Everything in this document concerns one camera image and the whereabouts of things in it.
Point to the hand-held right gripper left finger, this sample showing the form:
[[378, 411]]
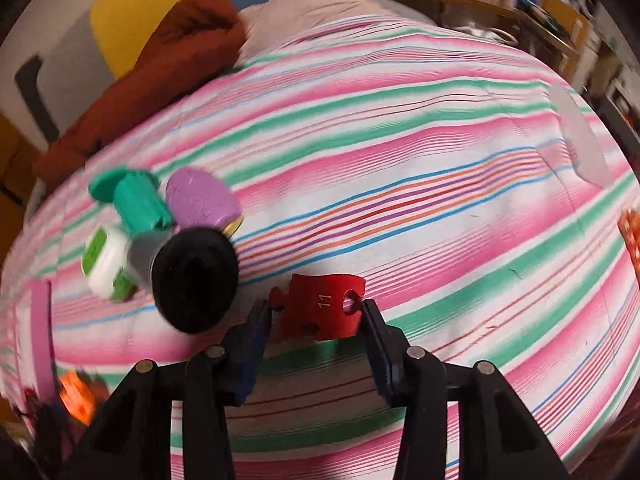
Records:
[[250, 355]]

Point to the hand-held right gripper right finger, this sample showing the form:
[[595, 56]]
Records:
[[382, 360]]

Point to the red puzzle piece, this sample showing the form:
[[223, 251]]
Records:
[[310, 305]]

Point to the clear cylinder with black base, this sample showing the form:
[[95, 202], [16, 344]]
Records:
[[195, 280]]

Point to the white green plug-in device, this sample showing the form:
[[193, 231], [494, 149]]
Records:
[[107, 260]]

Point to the orange linking cubes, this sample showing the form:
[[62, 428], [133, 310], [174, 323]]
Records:
[[77, 400]]

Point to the teal plastic toy part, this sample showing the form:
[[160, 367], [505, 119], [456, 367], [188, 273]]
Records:
[[140, 200]]

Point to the pink-rimmed white tray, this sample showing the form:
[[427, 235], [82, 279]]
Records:
[[41, 340]]

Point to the purple flat oval piece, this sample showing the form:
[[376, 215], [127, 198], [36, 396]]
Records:
[[200, 197]]

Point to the wooden wardrobe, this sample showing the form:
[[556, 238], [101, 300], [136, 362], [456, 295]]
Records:
[[12, 175]]

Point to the white flat sheet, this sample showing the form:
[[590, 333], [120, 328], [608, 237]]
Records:
[[575, 125]]

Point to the rust brown blanket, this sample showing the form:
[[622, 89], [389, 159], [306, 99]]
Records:
[[165, 60]]

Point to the pale pink pillow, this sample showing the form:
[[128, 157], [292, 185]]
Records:
[[325, 5]]

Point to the grey yellow blue headboard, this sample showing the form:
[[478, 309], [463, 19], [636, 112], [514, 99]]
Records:
[[135, 10]]

